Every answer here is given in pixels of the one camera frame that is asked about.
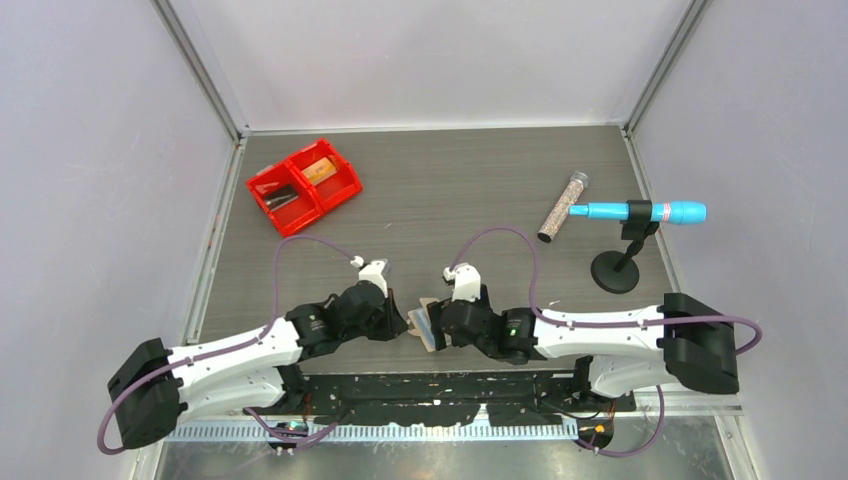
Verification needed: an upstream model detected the beige leather card holder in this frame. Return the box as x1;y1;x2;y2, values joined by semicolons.
406;297;447;353

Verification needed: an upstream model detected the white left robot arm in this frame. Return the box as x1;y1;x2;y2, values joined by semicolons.
98;281;407;454

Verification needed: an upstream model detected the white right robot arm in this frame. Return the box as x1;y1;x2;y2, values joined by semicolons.
425;293;740;411

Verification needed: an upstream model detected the black card in bin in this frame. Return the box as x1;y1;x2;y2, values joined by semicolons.
262;184;299;212

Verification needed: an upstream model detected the orange card in bin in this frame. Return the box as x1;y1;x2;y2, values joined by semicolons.
302;157;337;185

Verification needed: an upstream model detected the red divided plastic bin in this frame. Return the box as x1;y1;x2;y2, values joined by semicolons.
245;138;363;238

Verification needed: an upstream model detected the glittery silver tube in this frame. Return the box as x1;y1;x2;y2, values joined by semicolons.
536;171;590;243

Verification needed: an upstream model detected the blue toy microphone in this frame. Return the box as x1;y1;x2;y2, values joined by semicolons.
569;200;708;225

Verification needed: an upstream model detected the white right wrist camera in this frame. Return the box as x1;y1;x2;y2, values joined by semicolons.
442;263;482;302

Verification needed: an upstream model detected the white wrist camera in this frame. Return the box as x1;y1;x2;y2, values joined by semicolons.
350;255;389;298
442;263;482;302

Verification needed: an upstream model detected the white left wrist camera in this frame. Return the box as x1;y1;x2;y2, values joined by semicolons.
350;255;389;298

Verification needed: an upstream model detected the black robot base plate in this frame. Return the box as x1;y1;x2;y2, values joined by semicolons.
257;368;636;427

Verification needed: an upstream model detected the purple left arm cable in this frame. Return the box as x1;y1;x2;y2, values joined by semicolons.
96;235;364;457

